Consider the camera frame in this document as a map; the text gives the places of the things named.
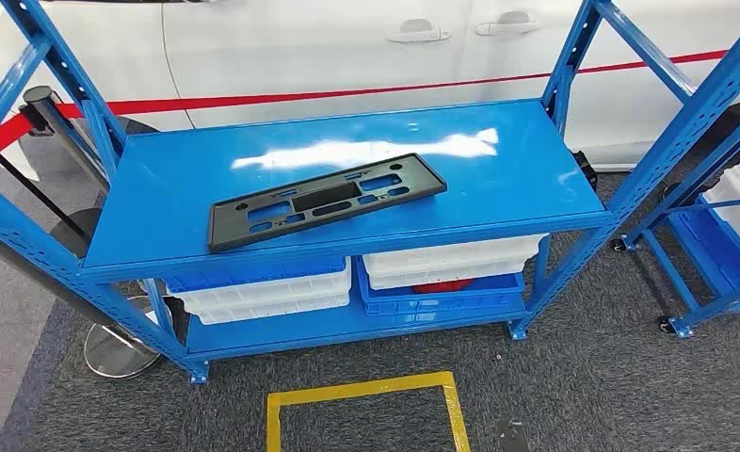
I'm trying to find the blue plastic crate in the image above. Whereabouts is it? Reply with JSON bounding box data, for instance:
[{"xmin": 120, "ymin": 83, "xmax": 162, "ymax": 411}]
[
  {"xmin": 354, "ymin": 255, "xmax": 527, "ymax": 318},
  {"xmin": 668, "ymin": 198, "xmax": 740, "ymax": 314}
]

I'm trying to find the blue plastic bin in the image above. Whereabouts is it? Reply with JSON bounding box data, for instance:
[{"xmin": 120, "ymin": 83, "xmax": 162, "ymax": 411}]
[{"xmin": 165, "ymin": 255, "xmax": 349, "ymax": 295}]

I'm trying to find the blue metal shelf rack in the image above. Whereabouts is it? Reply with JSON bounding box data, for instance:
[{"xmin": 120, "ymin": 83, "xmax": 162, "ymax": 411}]
[{"xmin": 0, "ymin": 0, "xmax": 740, "ymax": 385}]

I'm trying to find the blue rack on casters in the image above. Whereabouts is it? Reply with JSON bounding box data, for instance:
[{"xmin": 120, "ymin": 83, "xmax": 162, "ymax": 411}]
[{"xmin": 609, "ymin": 96, "xmax": 740, "ymax": 340}]

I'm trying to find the white car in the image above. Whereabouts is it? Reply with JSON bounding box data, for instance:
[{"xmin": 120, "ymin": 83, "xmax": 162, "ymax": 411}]
[{"xmin": 0, "ymin": 0, "xmax": 740, "ymax": 172}]

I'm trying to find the barrier stanchion with belt head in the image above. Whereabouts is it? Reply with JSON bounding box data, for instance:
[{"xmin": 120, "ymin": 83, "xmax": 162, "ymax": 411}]
[{"xmin": 20, "ymin": 85, "xmax": 112, "ymax": 191}]

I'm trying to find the red item in crate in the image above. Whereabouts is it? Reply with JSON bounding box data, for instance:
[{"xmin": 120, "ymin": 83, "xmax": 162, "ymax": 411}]
[{"xmin": 411, "ymin": 279, "xmax": 475, "ymax": 295}]

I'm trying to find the white car door handle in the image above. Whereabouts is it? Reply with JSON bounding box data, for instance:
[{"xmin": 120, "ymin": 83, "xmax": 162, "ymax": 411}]
[
  {"xmin": 475, "ymin": 10, "xmax": 542, "ymax": 37},
  {"xmin": 385, "ymin": 18, "xmax": 452, "ymax": 45}
]

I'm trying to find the black plastic panel part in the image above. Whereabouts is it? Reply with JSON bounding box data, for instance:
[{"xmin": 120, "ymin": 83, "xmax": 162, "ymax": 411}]
[{"xmin": 206, "ymin": 153, "xmax": 448, "ymax": 254}]

